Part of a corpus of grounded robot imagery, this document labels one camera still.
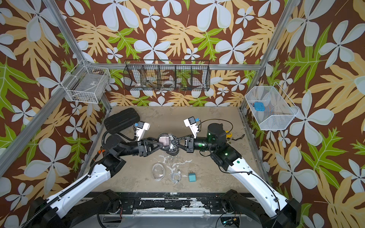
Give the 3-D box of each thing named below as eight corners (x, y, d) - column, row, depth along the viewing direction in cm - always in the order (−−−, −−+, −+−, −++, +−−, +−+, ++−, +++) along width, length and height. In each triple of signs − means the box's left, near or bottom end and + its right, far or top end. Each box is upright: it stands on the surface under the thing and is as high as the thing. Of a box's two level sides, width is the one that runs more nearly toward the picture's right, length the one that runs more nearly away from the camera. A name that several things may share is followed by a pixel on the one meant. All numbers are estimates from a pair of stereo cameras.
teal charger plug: (188, 181, 85) (188, 180, 83) (188, 174, 87) (188, 172, 85) (196, 181, 85) (196, 180, 83) (195, 174, 87) (195, 172, 85)
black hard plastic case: (110, 137, 104) (106, 131, 99) (105, 124, 111) (101, 119, 106) (142, 122, 113) (140, 116, 108) (135, 111, 121) (133, 105, 115)
